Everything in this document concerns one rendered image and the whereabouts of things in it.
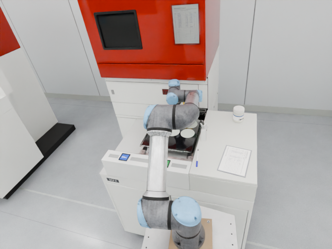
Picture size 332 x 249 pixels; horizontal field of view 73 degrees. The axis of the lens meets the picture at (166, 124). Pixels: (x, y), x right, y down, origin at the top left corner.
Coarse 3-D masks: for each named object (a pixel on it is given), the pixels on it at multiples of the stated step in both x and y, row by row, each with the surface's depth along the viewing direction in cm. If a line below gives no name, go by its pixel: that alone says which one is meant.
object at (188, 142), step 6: (198, 120) 169; (198, 126) 163; (180, 132) 160; (168, 138) 156; (174, 138) 156; (180, 138) 155; (186, 138) 154; (192, 138) 153; (144, 144) 154; (168, 144) 151; (174, 144) 151; (180, 144) 150; (186, 144) 149; (192, 144) 149; (186, 150) 145
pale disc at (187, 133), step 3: (186, 129) 162; (189, 129) 162; (183, 132) 160; (186, 132) 159; (189, 132) 159; (192, 132) 158; (183, 135) 157; (186, 135) 157; (189, 135) 156; (192, 135) 156
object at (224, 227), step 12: (204, 216) 116; (216, 216) 115; (228, 216) 114; (216, 228) 110; (228, 228) 110; (144, 240) 110; (156, 240) 109; (168, 240) 108; (216, 240) 106; (228, 240) 105
